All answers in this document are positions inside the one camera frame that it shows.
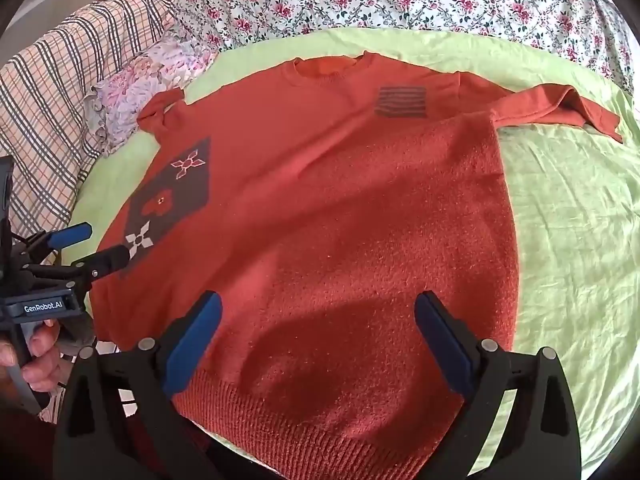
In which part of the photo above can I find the orange knit sweater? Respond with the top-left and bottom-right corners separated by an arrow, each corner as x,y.
90,53 -> 620,479

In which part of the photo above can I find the light green bed sheet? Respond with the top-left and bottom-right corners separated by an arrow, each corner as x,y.
60,27 -> 640,478

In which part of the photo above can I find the pastel floral ruffled pillow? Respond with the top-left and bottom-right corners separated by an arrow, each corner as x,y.
84,34 -> 217,157

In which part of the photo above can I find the plaid checked pillow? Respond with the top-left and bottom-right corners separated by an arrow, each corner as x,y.
1,0 -> 174,235

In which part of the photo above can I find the rose floral quilt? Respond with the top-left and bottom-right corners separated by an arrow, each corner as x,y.
175,0 -> 636,92

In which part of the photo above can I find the person's left hand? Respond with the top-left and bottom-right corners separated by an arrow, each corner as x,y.
1,320 -> 68,399

